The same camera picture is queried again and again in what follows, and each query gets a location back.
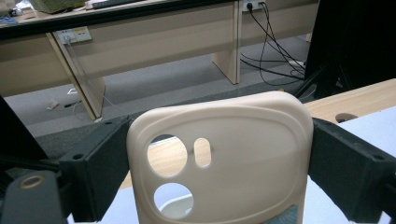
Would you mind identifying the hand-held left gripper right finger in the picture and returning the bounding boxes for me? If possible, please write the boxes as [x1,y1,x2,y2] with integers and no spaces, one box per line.
[307,117,396,224]

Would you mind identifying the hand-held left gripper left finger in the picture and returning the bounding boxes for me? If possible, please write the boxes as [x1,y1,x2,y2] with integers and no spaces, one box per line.
[58,116,134,224]

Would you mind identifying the white plastic box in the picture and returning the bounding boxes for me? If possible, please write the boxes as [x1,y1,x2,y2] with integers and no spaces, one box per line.
[156,192,194,219]

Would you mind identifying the beige illustrated phone case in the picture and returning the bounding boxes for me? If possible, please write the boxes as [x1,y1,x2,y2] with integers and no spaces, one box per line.
[125,91,315,224]

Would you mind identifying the white table sheet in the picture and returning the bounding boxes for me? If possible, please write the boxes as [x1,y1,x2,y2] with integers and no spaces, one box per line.
[66,105,396,224]

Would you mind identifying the black curtain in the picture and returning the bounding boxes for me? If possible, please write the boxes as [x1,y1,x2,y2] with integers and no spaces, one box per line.
[304,0,396,83]
[0,95,50,161]

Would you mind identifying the black metal stand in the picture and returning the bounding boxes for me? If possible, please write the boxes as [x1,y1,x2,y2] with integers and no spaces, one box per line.
[292,62,353,101]

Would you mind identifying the long beige wooden desk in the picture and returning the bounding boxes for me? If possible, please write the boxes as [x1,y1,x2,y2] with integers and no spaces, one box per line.
[0,0,321,121]

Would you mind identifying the black keyboard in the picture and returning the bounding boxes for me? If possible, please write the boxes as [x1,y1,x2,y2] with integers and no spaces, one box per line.
[92,0,148,10]

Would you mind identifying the woven basket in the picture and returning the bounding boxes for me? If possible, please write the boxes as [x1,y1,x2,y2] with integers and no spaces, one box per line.
[29,0,88,15]

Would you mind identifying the thin white cable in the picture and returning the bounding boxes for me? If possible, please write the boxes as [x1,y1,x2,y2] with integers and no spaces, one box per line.
[64,36,125,118]

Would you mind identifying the white wall socket yellow label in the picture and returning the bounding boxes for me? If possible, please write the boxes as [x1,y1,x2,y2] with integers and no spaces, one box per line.
[52,25,93,45]

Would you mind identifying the black hanging cable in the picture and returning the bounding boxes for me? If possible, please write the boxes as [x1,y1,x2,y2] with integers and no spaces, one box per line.
[247,2,307,77]
[239,2,307,88]

